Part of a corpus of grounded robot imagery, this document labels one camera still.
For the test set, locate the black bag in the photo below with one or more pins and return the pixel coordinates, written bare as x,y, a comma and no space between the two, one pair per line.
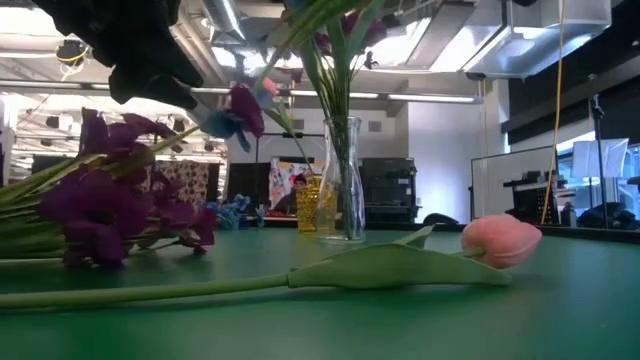
607,217

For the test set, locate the light stand with white panel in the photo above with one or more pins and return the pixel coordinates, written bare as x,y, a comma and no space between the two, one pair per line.
600,157

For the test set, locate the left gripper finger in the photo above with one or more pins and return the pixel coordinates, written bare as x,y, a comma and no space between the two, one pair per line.
177,67
150,85

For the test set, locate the round silver ventilation duct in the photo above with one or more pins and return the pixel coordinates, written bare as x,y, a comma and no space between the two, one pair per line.
225,20

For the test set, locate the colourful poster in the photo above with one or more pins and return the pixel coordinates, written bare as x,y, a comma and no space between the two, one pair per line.
282,180

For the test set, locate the clear glass vase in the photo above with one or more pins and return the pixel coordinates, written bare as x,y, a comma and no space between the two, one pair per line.
351,200

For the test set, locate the large metal ventilation duct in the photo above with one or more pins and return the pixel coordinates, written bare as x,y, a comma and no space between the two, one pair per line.
540,35

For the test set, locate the glass partition panel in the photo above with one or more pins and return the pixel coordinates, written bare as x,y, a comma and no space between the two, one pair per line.
510,170

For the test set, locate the black perforated cabinet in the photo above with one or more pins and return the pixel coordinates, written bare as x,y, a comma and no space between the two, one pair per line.
537,200

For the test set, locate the patterned fabric panel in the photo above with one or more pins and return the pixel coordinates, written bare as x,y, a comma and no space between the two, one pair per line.
187,180

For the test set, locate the green stem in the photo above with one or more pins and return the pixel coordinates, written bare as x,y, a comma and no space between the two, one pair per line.
305,22

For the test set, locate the magenta artificial flower bunch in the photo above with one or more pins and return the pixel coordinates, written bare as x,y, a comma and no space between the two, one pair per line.
340,100
95,210

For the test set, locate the yellow glass vase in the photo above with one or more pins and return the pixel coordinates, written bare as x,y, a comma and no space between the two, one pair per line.
307,205

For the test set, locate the black equipment rack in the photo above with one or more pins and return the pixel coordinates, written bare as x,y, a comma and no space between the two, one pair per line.
390,190

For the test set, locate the blue artificial flower bunch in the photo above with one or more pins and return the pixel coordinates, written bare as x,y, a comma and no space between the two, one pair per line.
220,124
231,212

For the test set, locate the pink artificial tulip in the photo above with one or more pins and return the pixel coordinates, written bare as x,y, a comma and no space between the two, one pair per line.
270,86
500,241

